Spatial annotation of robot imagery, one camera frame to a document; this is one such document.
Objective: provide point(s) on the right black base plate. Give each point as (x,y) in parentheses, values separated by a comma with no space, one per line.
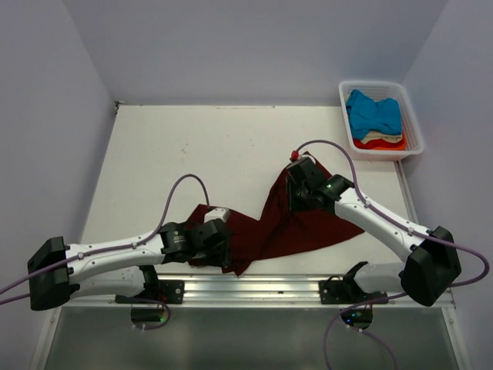
(335,290)

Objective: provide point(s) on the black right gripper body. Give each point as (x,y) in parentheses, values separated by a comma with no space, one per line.
(298,200)

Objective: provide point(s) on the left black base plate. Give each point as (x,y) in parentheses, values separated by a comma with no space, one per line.
(162,291)

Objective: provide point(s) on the aluminium mounting rail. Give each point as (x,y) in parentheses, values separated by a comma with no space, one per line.
(201,290)

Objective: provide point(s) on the cream t shirt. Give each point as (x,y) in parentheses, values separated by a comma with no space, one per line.
(373,135)

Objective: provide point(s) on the dark red t shirt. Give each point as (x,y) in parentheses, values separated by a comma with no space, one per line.
(281,232)

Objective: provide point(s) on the white plastic basket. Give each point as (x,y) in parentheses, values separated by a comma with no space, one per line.
(378,90)

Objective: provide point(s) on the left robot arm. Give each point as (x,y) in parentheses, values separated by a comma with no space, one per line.
(59,272)

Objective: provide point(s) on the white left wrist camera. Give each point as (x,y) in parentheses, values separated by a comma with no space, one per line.
(218,213)

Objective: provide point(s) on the orange red t shirt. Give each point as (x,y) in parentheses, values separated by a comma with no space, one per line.
(381,144)

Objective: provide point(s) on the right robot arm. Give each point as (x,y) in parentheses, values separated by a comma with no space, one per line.
(427,263)

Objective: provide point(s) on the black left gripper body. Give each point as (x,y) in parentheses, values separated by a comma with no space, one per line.
(218,254)

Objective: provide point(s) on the blue t shirt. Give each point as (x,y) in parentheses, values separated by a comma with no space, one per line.
(365,114)

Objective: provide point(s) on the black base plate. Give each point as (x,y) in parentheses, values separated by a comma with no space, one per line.
(162,291)
(335,290)

